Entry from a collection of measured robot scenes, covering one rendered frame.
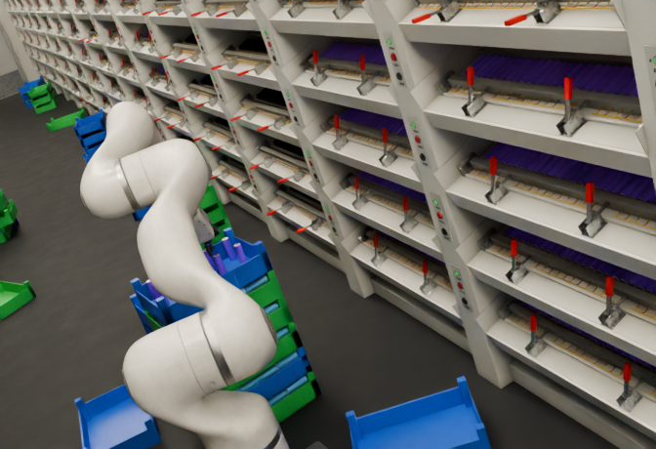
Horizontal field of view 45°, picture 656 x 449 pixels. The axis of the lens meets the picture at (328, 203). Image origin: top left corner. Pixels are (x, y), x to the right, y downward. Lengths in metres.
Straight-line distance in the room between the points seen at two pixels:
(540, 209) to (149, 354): 0.78
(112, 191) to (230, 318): 0.37
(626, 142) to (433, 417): 0.97
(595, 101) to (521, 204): 0.31
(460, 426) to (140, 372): 0.97
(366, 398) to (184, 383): 1.01
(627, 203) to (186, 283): 0.74
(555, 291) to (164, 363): 0.82
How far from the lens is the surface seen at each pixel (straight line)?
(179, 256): 1.29
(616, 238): 1.42
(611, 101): 1.35
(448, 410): 2.02
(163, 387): 1.20
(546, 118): 1.44
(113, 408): 2.59
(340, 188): 2.43
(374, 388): 2.17
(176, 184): 1.39
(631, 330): 1.52
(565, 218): 1.51
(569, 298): 1.63
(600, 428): 1.85
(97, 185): 1.45
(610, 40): 1.21
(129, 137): 1.53
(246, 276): 2.00
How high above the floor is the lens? 1.25
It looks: 22 degrees down
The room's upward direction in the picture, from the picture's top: 19 degrees counter-clockwise
